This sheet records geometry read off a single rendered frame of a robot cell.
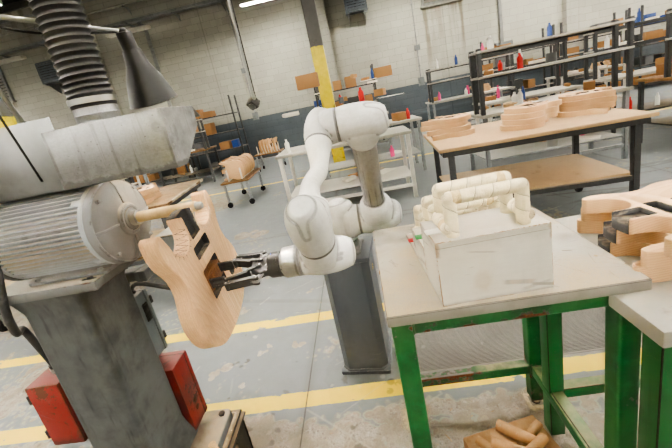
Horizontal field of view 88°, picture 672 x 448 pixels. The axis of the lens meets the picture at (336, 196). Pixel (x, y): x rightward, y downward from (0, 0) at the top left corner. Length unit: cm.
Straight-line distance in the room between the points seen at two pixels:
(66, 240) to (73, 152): 27
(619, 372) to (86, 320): 147
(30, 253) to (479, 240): 118
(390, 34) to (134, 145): 1146
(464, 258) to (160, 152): 76
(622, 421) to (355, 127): 115
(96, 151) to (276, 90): 1131
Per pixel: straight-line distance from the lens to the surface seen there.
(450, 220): 85
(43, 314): 139
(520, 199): 90
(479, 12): 1282
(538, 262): 96
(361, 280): 181
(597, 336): 242
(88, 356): 140
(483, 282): 93
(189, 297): 98
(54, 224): 120
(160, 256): 90
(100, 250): 114
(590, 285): 104
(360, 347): 205
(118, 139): 97
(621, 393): 128
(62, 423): 163
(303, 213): 80
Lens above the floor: 147
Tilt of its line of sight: 15 degrees down
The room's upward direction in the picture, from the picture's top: 12 degrees counter-clockwise
